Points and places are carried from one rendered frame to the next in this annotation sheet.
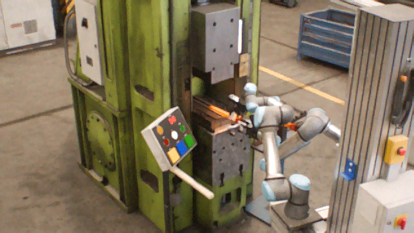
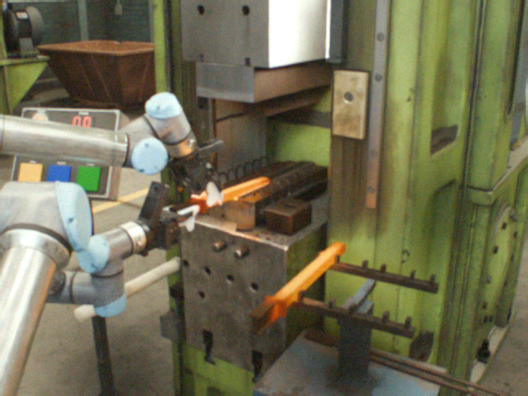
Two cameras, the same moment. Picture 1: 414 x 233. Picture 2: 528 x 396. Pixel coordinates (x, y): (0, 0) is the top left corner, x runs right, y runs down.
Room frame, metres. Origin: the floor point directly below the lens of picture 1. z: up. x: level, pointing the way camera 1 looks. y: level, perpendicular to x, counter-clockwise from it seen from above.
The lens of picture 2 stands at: (2.79, -1.65, 1.55)
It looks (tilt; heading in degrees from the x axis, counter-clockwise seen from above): 20 degrees down; 74
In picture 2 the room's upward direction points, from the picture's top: straight up
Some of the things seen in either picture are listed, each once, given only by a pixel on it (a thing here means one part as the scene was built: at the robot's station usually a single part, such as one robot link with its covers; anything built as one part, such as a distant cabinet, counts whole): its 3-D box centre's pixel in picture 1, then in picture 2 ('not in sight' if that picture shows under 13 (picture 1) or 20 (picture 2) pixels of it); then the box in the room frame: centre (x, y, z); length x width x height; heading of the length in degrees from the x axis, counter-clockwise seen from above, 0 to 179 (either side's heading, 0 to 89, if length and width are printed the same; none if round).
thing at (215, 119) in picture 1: (204, 110); (267, 187); (3.29, 0.01, 0.96); 0.42 x 0.20 x 0.09; 39
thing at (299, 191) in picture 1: (298, 188); not in sight; (2.25, -0.52, 0.98); 0.13 x 0.12 x 0.14; 99
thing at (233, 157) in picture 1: (208, 138); (283, 266); (3.33, -0.02, 0.69); 0.56 x 0.38 x 0.45; 39
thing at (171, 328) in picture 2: (174, 199); (174, 326); (2.99, 0.24, 0.36); 0.09 x 0.07 x 0.12; 129
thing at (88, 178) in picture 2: (188, 141); (88, 179); (2.74, 0.11, 1.01); 0.07 x 0.05 x 0.07; 154
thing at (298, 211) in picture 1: (297, 204); not in sight; (2.25, -0.53, 0.87); 0.15 x 0.15 x 0.10
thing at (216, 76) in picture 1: (203, 65); (267, 73); (3.29, 0.01, 1.32); 0.42 x 0.20 x 0.10; 39
